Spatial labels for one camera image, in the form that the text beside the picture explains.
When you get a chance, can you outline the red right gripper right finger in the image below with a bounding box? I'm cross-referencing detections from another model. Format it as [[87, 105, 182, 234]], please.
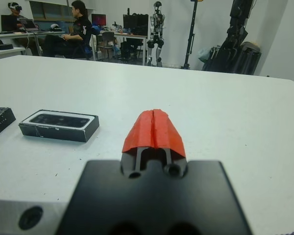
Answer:
[[153, 109, 188, 178]]

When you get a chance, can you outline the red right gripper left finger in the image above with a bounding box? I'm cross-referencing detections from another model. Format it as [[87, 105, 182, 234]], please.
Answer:
[[120, 109, 155, 178]]

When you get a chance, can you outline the small black phone device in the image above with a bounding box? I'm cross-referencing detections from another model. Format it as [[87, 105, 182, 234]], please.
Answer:
[[28, 113, 91, 128]]

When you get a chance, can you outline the black printed box lid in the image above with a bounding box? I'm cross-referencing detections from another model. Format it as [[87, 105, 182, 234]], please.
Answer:
[[0, 106, 17, 138]]

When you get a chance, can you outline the black box base white insert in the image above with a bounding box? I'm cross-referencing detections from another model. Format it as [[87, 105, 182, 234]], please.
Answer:
[[18, 109, 100, 143]]

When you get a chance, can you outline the grey chair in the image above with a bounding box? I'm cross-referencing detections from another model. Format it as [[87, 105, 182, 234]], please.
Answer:
[[97, 31, 116, 61]]

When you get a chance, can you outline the white desk wooden top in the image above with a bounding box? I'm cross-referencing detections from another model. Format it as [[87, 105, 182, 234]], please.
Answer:
[[92, 29, 148, 66]]

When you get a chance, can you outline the silver humanoid robot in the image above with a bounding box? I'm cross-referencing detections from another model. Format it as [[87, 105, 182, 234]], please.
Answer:
[[146, 0, 167, 68]]

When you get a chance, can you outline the black equipment bag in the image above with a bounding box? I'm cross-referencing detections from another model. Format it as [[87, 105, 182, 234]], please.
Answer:
[[201, 0, 255, 74]]

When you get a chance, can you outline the black stand pole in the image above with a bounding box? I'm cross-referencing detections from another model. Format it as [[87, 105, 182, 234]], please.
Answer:
[[180, 0, 204, 71]]

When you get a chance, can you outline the large black monitor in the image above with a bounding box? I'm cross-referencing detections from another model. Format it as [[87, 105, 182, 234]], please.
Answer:
[[122, 14, 149, 36]]

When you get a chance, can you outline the grey hard case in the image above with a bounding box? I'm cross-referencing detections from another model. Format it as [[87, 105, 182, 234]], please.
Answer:
[[239, 41, 262, 75]]

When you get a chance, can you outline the monitor with red screen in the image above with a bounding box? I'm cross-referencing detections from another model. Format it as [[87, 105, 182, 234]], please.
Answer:
[[91, 13, 107, 27]]

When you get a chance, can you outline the seated person black shirt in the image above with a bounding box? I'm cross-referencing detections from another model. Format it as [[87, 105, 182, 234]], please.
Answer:
[[42, 0, 93, 60]]

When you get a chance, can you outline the long white desk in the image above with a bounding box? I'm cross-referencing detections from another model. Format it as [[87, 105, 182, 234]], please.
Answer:
[[0, 30, 66, 57]]

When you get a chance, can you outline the open laptop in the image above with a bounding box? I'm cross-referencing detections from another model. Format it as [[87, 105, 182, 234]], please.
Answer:
[[19, 19, 40, 32]]

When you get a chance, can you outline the white side table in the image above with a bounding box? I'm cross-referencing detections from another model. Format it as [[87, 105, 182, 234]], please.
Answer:
[[0, 47, 26, 62]]

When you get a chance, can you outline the small black monitor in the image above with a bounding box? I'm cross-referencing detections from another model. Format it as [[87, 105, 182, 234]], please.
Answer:
[[0, 14, 18, 33]]

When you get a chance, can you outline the seated person with VR headset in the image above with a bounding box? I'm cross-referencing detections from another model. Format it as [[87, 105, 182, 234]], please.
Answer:
[[0, 1, 44, 56]]

